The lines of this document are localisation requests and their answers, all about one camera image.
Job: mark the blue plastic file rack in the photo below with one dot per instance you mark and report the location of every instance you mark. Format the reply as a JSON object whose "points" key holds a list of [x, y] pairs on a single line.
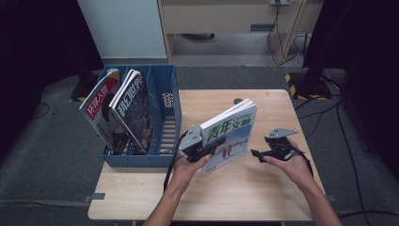
{"points": [[163, 78]]}

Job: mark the purple science fiction book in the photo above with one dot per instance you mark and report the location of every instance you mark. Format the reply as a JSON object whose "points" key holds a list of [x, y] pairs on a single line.
{"points": [[123, 86]]}

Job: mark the person's right hand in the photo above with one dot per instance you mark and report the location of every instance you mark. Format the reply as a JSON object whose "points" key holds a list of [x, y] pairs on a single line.
{"points": [[295, 169]]}

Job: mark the black curtain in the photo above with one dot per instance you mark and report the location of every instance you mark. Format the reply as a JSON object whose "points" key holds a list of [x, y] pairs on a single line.
{"points": [[370, 47], [31, 47]]}

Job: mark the beige wooden desk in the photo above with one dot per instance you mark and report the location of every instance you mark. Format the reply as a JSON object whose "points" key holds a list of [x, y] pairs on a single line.
{"points": [[219, 17]]}

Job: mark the person's left hand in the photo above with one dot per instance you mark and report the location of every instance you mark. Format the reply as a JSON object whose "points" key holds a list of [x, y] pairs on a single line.
{"points": [[185, 175]]}

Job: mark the red title portrait magazine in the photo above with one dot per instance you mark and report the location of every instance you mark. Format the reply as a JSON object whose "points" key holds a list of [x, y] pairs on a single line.
{"points": [[97, 106]]}

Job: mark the white cabinet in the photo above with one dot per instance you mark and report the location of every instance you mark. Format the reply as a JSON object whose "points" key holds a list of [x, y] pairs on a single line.
{"points": [[125, 28]]}

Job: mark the black striped stand base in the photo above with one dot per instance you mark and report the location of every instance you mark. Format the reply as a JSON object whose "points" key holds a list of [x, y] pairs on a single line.
{"points": [[309, 88], [83, 89]]}

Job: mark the dark blue cover magazine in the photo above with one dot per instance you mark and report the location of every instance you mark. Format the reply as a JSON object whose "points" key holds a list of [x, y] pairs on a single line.
{"points": [[135, 113]]}

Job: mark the grey floor tape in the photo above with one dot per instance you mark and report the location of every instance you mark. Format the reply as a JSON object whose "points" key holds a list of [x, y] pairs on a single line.
{"points": [[95, 196], [331, 197]]}

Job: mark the green title snow magazine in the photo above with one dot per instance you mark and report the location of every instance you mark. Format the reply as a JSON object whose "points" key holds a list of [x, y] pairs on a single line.
{"points": [[232, 138]]}

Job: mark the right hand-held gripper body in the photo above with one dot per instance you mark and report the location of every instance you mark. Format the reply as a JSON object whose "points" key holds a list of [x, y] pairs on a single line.
{"points": [[279, 132]]}

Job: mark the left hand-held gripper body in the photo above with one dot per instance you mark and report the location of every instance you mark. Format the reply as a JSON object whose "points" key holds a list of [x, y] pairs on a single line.
{"points": [[193, 141]]}

